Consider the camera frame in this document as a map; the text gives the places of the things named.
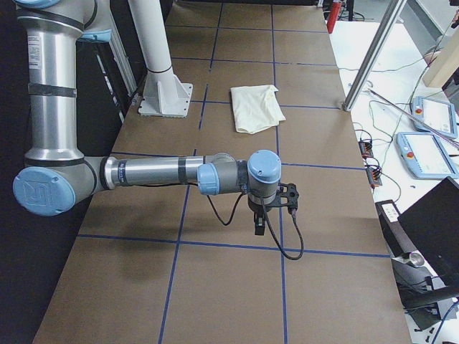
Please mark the cream long-sleeve cat shirt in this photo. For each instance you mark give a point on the cream long-sleeve cat shirt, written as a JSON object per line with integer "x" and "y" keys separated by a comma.
{"x": 255, "y": 108}

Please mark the aluminium frame post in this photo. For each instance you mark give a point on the aluminium frame post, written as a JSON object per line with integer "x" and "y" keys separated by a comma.
{"x": 385, "y": 27}

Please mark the wooden board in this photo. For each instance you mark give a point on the wooden board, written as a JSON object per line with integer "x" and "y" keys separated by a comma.
{"x": 442, "y": 63}

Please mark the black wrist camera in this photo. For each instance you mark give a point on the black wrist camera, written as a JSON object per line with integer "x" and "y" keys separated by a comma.
{"x": 288, "y": 197}

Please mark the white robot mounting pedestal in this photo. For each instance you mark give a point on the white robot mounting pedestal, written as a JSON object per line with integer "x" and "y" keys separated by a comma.
{"x": 163, "y": 94}

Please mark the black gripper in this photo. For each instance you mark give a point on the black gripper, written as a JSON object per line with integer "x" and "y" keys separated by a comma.
{"x": 257, "y": 208}

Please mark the blue teach pendant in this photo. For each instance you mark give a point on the blue teach pendant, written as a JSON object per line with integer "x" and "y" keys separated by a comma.
{"x": 437, "y": 114}
{"x": 424, "y": 156}

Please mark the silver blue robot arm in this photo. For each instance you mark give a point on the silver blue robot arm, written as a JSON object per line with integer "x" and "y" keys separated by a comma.
{"x": 57, "y": 174}

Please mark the far black orange connector block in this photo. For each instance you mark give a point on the far black orange connector block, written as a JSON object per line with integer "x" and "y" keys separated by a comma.
{"x": 365, "y": 147}

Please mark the near black orange connector block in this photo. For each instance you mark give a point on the near black orange connector block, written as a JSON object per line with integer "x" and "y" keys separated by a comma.
{"x": 373, "y": 172}

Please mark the near blue teach pendant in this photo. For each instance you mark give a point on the near blue teach pendant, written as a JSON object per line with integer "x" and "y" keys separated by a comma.
{"x": 424, "y": 156}

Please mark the black orange connector block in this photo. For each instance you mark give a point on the black orange connector block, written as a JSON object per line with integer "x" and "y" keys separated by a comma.
{"x": 373, "y": 172}
{"x": 365, "y": 147}

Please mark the black box with white label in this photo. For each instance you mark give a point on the black box with white label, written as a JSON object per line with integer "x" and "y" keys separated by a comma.
{"x": 395, "y": 236}

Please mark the red cylinder tube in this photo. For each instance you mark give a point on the red cylinder tube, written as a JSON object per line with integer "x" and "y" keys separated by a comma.
{"x": 333, "y": 15}

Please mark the black monitor on stand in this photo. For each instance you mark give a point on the black monitor on stand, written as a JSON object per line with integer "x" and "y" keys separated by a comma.
{"x": 431, "y": 224}

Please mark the far blue teach pendant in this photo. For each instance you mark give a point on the far blue teach pendant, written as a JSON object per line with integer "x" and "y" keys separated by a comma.
{"x": 437, "y": 114}

